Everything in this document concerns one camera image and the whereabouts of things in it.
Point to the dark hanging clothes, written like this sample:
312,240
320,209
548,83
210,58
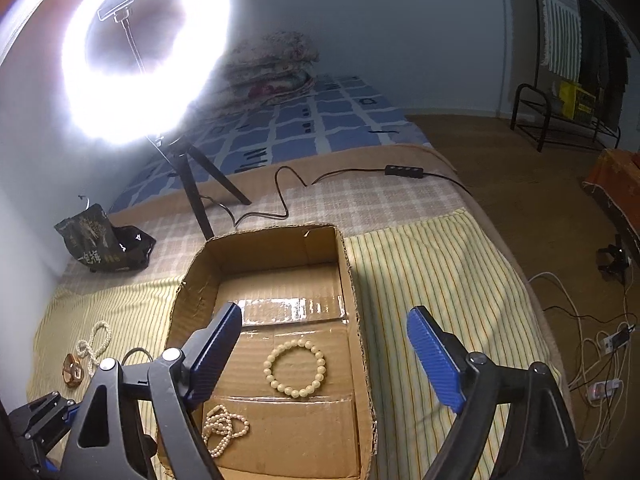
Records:
605,45

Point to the black device on floor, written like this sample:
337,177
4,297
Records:
612,260

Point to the orange cloth covered box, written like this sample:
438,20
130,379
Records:
620,180

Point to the pillow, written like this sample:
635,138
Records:
270,70

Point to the white power strip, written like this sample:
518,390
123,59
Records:
620,338

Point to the white striped towel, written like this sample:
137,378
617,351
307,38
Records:
560,20

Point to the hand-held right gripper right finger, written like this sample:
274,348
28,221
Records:
435,355

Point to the amber bangle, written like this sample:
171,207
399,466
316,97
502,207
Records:
67,372

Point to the black metal shoe rack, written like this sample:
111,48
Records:
531,85

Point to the white charger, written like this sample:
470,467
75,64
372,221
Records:
605,390

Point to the cardboard box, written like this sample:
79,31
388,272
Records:
300,420

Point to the yellow striped cloth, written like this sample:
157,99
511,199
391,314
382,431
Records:
425,270

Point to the black tripod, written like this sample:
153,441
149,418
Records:
192,195

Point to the black clothes rack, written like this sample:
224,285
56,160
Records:
539,15

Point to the yellow box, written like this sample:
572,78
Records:
575,100

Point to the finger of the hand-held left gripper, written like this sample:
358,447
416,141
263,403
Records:
35,412
35,454

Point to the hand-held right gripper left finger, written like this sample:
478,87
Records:
215,355

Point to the beige plaid sheet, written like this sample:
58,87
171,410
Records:
350,200

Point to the blue checkered bedsheet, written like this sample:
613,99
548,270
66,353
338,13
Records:
310,125

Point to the dark printed snack bag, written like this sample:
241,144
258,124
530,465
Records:
90,240

